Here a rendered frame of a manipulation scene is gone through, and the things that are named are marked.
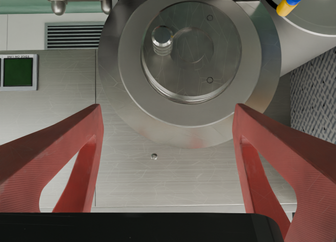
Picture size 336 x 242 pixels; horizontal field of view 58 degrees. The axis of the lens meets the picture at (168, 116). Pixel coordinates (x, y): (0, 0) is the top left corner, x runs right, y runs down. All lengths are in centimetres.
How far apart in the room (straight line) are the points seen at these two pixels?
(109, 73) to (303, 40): 17
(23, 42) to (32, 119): 276
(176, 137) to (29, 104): 43
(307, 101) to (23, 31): 313
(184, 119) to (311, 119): 25
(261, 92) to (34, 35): 316
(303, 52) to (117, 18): 18
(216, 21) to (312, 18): 9
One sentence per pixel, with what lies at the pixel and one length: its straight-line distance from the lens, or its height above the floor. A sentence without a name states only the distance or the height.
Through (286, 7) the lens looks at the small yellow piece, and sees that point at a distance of 22.
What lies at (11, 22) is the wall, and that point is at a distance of 348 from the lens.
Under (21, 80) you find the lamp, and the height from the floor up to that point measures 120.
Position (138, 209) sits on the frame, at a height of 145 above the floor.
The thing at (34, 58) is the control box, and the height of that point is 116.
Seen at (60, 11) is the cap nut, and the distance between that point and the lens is 64.
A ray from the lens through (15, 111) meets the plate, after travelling 64.
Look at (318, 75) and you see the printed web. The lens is 44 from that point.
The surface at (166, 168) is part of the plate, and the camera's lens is 57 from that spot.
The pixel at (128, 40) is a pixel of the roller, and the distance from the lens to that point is 25.
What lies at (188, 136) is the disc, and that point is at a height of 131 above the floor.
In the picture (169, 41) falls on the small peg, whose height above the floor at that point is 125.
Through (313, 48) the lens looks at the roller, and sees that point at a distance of 31.
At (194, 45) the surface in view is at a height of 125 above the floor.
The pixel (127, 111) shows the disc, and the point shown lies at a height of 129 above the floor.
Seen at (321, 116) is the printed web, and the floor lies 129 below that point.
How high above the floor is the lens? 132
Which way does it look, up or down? 4 degrees down
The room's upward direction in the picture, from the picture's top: 179 degrees clockwise
